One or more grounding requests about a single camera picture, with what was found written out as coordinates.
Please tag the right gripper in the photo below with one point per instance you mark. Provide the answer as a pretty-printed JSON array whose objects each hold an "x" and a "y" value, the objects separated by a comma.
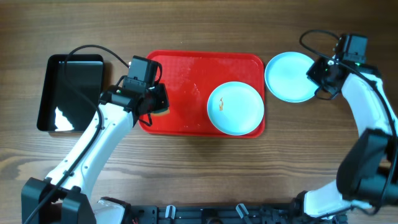
[{"x": 313, "y": 74}]

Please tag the black rectangular container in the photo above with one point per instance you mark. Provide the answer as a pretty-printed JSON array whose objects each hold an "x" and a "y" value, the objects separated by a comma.
[{"x": 61, "y": 109}]

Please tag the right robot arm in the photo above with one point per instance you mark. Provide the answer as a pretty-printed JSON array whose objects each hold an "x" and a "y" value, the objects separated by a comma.
[{"x": 367, "y": 177}]

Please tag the light blue plate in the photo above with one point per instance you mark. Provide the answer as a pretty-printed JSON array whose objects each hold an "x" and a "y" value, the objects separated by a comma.
[
  {"x": 288, "y": 67},
  {"x": 292, "y": 92},
  {"x": 235, "y": 108}
]

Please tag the green and orange sponge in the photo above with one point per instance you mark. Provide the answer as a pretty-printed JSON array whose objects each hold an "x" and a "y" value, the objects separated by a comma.
[{"x": 161, "y": 112}]

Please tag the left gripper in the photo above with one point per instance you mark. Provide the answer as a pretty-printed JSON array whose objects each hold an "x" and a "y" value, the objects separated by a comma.
[{"x": 163, "y": 99}]

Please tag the red plastic tray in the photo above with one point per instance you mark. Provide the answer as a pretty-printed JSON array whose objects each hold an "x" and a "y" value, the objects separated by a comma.
[{"x": 189, "y": 78}]

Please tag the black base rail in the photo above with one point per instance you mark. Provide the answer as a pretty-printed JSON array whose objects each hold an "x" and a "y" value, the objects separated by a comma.
[{"x": 279, "y": 213}]

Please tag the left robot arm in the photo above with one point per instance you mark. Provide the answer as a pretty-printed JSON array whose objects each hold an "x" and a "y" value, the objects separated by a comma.
[{"x": 64, "y": 195}]

